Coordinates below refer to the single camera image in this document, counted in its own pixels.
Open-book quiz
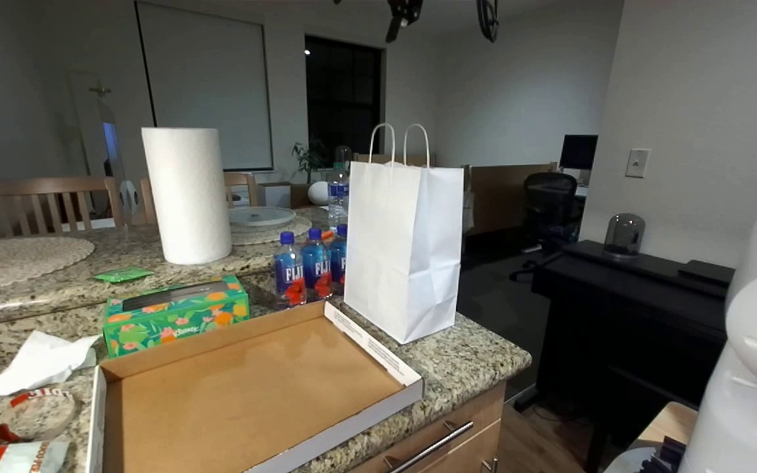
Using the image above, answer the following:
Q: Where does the white paper towel roll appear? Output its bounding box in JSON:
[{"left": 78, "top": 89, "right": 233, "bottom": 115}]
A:
[{"left": 138, "top": 126, "right": 233, "bottom": 269}]

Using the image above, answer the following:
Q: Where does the small green houseplant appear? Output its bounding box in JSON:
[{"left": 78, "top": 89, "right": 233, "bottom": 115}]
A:
[{"left": 292, "top": 140, "right": 351, "bottom": 184}]

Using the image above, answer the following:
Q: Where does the round woven placemat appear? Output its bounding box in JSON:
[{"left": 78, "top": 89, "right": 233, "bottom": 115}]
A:
[
  {"left": 0, "top": 235, "right": 96, "bottom": 298},
  {"left": 228, "top": 205, "right": 315, "bottom": 247}
]

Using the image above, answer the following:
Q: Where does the metal drawer handle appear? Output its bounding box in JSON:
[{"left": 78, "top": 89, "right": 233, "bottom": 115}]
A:
[{"left": 383, "top": 419, "right": 479, "bottom": 473}]

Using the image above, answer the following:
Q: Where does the dark computer monitor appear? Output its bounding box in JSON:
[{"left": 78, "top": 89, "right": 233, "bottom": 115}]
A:
[{"left": 559, "top": 135, "right": 598, "bottom": 173}]

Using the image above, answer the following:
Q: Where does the grey closet door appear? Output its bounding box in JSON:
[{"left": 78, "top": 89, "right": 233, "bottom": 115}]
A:
[{"left": 133, "top": 0, "right": 274, "bottom": 177}]

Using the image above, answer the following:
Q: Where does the small grey speaker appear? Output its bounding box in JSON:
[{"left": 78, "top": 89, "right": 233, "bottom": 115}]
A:
[{"left": 602, "top": 213, "right": 650, "bottom": 259}]

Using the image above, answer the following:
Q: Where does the green tissue box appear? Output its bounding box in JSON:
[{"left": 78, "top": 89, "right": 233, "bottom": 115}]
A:
[{"left": 99, "top": 274, "right": 251, "bottom": 360}]

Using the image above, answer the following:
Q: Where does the red white snack packet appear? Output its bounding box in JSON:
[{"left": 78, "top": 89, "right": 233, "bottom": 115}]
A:
[{"left": 0, "top": 427, "right": 73, "bottom": 473}]

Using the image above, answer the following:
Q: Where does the white paper napkin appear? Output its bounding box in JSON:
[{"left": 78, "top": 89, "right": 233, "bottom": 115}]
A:
[{"left": 0, "top": 330, "right": 103, "bottom": 402}]

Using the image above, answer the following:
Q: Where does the wooden desk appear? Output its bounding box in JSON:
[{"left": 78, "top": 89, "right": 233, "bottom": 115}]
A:
[{"left": 463, "top": 164, "right": 564, "bottom": 239}]

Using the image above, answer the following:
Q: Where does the small green packet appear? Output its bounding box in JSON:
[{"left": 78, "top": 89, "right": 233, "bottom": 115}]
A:
[{"left": 89, "top": 266, "right": 152, "bottom": 286}]

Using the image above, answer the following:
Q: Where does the white paper bag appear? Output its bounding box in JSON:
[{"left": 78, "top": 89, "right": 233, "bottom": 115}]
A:
[{"left": 342, "top": 121, "right": 467, "bottom": 347}]

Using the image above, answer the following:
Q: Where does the cardboard floor box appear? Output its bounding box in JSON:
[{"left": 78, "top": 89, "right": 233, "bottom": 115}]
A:
[{"left": 598, "top": 399, "right": 702, "bottom": 473}]

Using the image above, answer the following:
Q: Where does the beige speckled pouch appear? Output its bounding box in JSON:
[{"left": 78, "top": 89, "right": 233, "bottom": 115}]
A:
[{"left": 4, "top": 386, "right": 78, "bottom": 443}]

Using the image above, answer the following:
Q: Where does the white round vase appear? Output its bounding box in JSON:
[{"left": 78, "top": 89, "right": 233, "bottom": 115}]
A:
[{"left": 304, "top": 178, "right": 333, "bottom": 209}]

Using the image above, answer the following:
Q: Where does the wooden counter base cabinet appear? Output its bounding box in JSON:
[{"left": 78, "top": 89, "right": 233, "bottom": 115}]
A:
[{"left": 342, "top": 382, "right": 508, "bottom": 473}]

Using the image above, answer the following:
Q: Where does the black digital piano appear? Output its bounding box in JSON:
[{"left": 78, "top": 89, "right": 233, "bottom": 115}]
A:
[{"left": 530, "top": 239, "right": 736, "bottom": 473}]

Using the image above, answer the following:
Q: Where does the dark window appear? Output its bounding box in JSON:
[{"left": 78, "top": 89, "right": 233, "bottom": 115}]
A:
[{"left": 303, "top": 34, "right": 388, "bottom": 171}]

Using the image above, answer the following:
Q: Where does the cardboard cover box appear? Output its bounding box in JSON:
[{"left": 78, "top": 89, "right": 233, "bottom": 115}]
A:
[{"left": 87, "top": 301, "right": 426, "bottom": 473}]

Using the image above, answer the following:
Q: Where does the black office chair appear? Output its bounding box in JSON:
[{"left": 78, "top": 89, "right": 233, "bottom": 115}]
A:
[{"left": 508, "top": 171, "right": 581, "bottom": 284}]

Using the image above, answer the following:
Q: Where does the blue capped water bottle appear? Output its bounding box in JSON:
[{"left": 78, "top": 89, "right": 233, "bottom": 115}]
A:
[
  {"left": 329, "top": 222, "right": 349, "bottom": 298},
  {"left": 329, "top": 178, "right": 351, "bottom": 232},
  {"left": 271, "top": 230, "right": 308, "bottom": 310},
  {"left": 299, "top": 226, "right": 336, "bottom": 305}
]

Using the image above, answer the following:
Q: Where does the white light switch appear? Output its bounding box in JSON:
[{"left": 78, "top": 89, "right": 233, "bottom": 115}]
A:
[{"left": 622, "top": 147, "right": 652, "bottom": 181}]

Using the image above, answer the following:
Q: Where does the round glass lid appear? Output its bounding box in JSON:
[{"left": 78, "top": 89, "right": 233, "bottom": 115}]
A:
[{"left": 228, "top": 205, "right": 299, "bottom": 232}]

